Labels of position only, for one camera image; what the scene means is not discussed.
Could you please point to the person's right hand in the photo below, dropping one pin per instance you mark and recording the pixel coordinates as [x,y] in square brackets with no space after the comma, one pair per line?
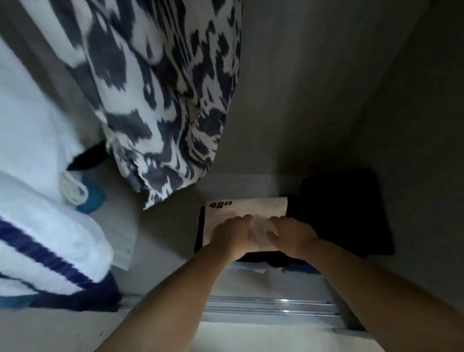
[293,238]

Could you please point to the person's left hand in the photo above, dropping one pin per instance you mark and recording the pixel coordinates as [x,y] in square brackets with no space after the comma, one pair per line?
[232,239]

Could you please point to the cream thin garment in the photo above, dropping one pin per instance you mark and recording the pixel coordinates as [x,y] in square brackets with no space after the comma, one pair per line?
[245,214]

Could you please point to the black shorts with green print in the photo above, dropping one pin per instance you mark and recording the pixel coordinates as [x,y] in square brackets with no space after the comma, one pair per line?
[266,257]

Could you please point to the teal cartoon print shirt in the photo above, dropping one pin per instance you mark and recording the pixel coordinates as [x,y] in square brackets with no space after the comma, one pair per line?
[92,194]

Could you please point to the grey wardrobe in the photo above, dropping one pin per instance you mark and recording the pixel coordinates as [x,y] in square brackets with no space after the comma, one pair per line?
[353,68]

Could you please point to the black white patterned garment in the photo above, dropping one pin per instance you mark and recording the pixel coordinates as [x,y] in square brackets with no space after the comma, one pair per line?
[162,73]

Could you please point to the white jacket with navy stripes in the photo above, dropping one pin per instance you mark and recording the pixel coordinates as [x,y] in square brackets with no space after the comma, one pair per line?
[16,190]

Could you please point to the person's right forearm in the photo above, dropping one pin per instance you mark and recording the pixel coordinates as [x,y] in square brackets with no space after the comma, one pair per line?
[397,305]

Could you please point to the person's left forearm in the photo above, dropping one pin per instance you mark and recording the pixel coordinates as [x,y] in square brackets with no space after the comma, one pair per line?
[141,334]

